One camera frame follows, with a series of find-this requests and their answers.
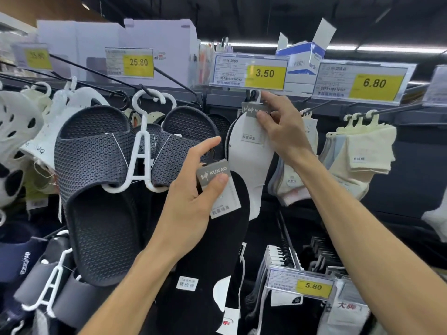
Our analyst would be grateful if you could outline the small yellow white price tag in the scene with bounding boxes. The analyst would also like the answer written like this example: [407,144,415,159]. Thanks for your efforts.
[266,268,336,300]

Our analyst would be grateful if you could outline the navy blue slipper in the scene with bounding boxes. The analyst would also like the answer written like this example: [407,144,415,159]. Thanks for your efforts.
[0,237,47,288]

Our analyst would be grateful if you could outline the white slippers with hangers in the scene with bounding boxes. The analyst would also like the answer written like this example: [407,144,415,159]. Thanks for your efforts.
[19,77,110,173]

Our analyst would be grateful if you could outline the person's left forearm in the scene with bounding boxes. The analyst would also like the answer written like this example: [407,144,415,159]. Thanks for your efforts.
[78,245,187,335]

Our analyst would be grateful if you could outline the white insole with grey tag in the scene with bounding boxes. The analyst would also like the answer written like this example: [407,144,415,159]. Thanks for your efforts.
[227,90,277,221]

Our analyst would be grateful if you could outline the person's right forearm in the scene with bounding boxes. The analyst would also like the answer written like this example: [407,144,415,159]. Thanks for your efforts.
[293,153,447,335]

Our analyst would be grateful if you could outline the row of black sock packs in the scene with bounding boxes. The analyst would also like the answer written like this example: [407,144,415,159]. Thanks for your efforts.
[244,236,350,335]

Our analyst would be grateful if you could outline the white plastic slipper hanger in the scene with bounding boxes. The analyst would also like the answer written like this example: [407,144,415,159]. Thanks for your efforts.
[101,89,177,194]

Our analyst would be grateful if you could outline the grey slipper pair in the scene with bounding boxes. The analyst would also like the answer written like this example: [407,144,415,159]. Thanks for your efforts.
[13,235,109,330]

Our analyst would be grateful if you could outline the person's left hand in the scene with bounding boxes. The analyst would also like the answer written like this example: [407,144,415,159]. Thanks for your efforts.
[148,136,230,257]

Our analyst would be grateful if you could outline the black metal display hook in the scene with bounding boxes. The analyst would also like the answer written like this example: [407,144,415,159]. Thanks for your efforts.
[48,53,142,93]
[153,65,199,99]

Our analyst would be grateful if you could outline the person's right hand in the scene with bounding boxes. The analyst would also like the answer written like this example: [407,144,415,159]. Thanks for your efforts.
[257,90,318,168]

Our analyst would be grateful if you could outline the white perforated clog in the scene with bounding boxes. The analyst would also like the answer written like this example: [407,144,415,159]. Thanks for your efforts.
[0,90,44,208]

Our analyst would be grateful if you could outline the blue and white carton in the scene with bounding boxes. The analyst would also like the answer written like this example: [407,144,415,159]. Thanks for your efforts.
[275,18,338,76]

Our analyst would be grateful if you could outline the bunch of white socks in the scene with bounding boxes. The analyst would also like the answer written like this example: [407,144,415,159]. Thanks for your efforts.
[268,108,319,207]

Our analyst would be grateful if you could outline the black insole with grey tag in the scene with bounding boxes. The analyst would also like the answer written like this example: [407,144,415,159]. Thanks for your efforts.
[174,159,251,335]

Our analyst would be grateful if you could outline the bunch of cream socks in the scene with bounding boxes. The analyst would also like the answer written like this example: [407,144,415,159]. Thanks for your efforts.
[319,111,397,201]

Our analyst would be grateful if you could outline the white price tag holder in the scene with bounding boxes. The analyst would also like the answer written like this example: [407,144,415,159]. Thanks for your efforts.
[422,65,447,107]

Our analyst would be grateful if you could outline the white labelled sock pack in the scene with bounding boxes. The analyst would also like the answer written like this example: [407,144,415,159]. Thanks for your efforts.
[316,274,372,335]

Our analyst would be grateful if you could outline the pink and white packets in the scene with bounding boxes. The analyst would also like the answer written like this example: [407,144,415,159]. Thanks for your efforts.
[198,37,234,85]

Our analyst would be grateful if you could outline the white sock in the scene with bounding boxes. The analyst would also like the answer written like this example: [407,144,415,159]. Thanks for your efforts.
[421,194,447,235]

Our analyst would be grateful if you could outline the white cardboard boxes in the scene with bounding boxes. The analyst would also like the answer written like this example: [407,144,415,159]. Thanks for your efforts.
[36,19,200,90]

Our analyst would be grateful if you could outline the grey metal display hook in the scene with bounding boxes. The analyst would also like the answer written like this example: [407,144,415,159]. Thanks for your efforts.
[303,102,425,119]

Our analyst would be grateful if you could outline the large dark grey textured slipper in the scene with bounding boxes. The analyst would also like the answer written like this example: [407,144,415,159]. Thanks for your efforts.
[54,105,149,287]

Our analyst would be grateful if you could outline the ceiling light strip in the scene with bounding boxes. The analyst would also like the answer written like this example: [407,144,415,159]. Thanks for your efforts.
[201,40,447,55]

